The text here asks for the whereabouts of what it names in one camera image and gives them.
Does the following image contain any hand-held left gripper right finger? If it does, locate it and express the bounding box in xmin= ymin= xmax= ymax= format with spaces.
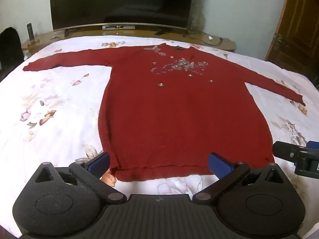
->
xmin=192 ymin=153 xmax=287 ymax=203

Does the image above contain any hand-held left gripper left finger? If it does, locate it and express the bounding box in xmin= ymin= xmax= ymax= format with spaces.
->
xmin=33 ymin=152 xmax=126 ymax=204

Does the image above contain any red beaded sweater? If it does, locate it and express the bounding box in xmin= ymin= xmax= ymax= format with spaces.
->
xmin=23 ymin=43 xmax=306 ymax=183

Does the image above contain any white floral bedsheet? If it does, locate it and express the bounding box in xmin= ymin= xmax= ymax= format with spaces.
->
xmin=0 ymin=35 xmax=319 ymax=239

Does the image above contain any metal door latch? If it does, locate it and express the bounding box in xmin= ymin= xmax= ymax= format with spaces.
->
xmin=273 ymin=33 xmax=284 ymax=52

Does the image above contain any brown wooden door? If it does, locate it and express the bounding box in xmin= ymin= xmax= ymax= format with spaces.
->
xmin=264 ymin=0 xmax=319 ymax=85

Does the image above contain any wooden television stand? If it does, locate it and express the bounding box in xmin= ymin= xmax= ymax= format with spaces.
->
xmin=21 ymin=26 xmax=237 ymax=55

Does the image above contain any silver set-top box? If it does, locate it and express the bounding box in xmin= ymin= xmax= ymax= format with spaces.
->
xmin=102 ymin=25 xmax=136 ymax=30

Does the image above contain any black rounded chair back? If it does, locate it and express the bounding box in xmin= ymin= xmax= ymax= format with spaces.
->
xmin=0 ymin=27 xmax=21 ymax=70

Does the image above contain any black flat television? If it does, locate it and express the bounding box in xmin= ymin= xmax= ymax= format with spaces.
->
xmin=49 ymin=0 xmax=196 ymax=37

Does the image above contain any black cable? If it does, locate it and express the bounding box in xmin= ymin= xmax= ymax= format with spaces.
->
xmin=186 ymin=28 xmax=233 ymax=46

